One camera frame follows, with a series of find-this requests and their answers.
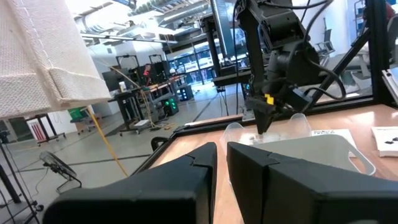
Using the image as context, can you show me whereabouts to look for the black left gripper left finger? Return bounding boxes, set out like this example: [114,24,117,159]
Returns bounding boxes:
[42,142,218,224]

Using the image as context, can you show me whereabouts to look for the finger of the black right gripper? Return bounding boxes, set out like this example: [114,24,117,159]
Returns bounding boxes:
[254,109,277,135]

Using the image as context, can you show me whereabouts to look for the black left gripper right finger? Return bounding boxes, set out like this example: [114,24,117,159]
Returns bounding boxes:
[226,142,398,224]

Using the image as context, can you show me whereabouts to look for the clear plastic bin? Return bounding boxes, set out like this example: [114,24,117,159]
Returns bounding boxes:
[220,113,312,150]

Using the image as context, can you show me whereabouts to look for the small white plastic bin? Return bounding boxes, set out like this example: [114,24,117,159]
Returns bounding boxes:
[248,133,377,177]

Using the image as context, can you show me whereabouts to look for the green storage bin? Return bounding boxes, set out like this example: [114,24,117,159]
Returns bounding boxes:
[68,106,91,125]

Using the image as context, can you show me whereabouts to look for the grey office chair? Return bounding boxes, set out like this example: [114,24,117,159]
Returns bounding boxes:
[315,17,336,58]

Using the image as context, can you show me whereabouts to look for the black monitor stand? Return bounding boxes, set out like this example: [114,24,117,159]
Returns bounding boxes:
[200,0,252,88]

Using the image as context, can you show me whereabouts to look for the black device green lights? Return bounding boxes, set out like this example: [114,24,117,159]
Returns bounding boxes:
[161,96,180,116]

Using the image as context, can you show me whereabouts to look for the black workbench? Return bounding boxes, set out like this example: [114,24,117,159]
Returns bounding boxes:
[108,88,147,136]

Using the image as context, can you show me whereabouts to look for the black floor fan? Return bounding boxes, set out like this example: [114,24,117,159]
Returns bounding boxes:
[39,151,83,194]

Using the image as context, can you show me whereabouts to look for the white flat panel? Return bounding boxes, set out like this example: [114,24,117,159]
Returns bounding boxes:
[381,67,398,105]

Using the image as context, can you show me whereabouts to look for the person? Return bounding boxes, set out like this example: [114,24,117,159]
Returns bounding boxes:
[142,63,152,85]

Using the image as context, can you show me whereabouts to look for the white board cart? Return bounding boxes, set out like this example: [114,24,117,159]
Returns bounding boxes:
[25,113,67,146]

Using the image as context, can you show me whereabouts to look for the black tripod stand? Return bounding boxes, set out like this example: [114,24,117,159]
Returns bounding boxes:
[0,130,44,224]

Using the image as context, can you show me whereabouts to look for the white fabric lampshade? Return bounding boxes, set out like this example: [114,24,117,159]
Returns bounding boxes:
[0,0,112,121]

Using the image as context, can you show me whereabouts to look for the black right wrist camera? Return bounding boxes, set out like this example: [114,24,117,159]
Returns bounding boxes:
[285,86,313,112]

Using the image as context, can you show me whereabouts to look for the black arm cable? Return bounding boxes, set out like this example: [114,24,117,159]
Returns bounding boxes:
[303,58,348,101]

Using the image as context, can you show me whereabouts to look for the yellow hanging cable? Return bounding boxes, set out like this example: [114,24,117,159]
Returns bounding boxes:
[86,105,130,178]

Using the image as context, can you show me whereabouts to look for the black table frame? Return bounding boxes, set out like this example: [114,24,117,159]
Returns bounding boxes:
[132,0,398,175]

